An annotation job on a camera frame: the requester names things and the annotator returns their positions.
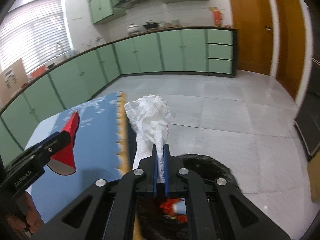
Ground black range hood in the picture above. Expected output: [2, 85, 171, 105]
[115, 0, 149, 10]

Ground black glass cabinet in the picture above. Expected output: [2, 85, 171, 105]
[295, 58, 320, 160]

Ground person left hand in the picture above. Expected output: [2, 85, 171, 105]
[5, 191, 44, 239]

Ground white tissue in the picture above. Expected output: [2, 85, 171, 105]
[124, 94, 174, 183]

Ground green lower kitchen cabinets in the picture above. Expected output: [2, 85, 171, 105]
[1, 27, 238, 163]

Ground white cooking pot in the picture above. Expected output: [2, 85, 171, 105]
[127, 23, 139, 36]

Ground orange thermos flask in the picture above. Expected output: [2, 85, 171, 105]
[213, 7, 223, 27]

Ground black trash bin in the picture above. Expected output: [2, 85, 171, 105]
[136, 154, 239, 239]

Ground wooden door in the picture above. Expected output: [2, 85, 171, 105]
[230, 0, 273, 75]
[276, 0, 306, 99]

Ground chrome sink faucet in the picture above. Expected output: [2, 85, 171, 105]
[55, 42, 65, 57]

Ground wooden door left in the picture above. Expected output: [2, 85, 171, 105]
[230, 0, 273, 75]

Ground red plastic bag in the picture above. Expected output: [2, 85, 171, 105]
[160, 198, 188, 224]

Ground brown cardboard box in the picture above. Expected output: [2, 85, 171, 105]
[0, 59, 28, 106]

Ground white window blinds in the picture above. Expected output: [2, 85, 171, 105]
[1, 0, 73, 73]

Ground black wok pan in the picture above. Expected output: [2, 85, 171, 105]
[143, 21, 159, 31]

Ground blue patterned table mat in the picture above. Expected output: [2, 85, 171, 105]
[26, 92, 132, 222]

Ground red paper cup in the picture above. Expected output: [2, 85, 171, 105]
[47, 111, 80, 176]

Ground light blue paper cup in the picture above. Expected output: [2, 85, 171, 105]
[172, 200, 187, 215]

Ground wooden door right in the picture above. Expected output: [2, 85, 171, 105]
[276, 0, 306, 99]

